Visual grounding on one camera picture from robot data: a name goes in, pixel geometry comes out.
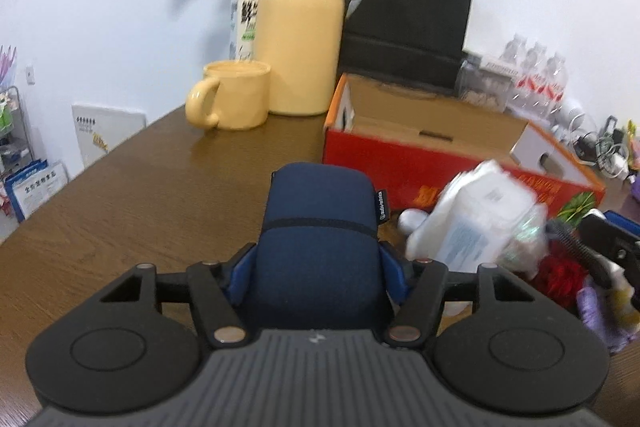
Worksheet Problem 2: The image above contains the yellow mug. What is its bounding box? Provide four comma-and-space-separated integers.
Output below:
185, 61, 272, 131

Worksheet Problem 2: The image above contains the purple paper decoration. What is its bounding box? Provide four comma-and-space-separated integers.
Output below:
0, 46, 19, 94

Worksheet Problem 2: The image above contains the clear water bottle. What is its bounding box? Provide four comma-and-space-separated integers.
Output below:
540, 53, 571, 115
500, 34, 530, 108
520, 41, 548, 110

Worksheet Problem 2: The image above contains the iridescent plastic wrap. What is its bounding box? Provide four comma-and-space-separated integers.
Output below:
500, 207, 550, 279

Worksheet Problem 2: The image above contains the white milk carton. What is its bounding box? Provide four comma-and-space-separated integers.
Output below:
229, 0, 268, 60

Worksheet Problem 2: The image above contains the red rose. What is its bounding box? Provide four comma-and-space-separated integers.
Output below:
530, 254, 588, 308

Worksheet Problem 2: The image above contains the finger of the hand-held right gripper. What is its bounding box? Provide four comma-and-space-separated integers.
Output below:
547, 217, 617, 290

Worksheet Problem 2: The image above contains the white board with yellow print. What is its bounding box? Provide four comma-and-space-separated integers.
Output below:
71, 103, 147, 168

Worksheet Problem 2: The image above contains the white plastic bottle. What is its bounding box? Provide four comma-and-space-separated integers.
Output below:
405, 159, 548, 280

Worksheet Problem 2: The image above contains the clear seed container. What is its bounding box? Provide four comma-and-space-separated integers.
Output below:
456, 57, 516, 112

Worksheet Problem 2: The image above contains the metal wire rack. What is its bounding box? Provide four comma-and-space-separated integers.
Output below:
0, 86, 37, 180

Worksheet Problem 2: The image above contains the navy blue fabric pouch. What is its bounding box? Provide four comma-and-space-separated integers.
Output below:
243, 163, 401, 333

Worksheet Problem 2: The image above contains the black paper bag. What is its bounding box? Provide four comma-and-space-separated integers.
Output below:
336, 0, 477, 98

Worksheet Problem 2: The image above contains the red cardboard box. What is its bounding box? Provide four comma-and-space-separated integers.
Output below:
322, 73, 606, 218

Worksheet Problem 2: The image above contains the small pale round case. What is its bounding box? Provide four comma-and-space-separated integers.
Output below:
397, 209, 427, 239

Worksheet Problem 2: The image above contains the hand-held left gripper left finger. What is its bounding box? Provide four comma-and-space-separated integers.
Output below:
97, 243, 257, 349

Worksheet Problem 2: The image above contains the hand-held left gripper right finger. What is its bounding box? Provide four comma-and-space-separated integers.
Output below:
380, 242, 543, 350

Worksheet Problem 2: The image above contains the tangle of cables and chargers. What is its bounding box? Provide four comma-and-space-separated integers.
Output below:
570, 114, 632, 182

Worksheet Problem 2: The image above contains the colourful snack packet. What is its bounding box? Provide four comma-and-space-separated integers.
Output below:
624, 119, 640, 170

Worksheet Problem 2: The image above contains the purple cloth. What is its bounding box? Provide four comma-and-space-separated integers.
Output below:
575, 267, 640, 354

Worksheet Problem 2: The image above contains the flat white paper box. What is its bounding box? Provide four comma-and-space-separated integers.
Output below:
481, 57, 520, 76

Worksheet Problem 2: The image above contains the yellow thermos jug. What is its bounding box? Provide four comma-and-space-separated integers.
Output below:
253, 0, 372, 116

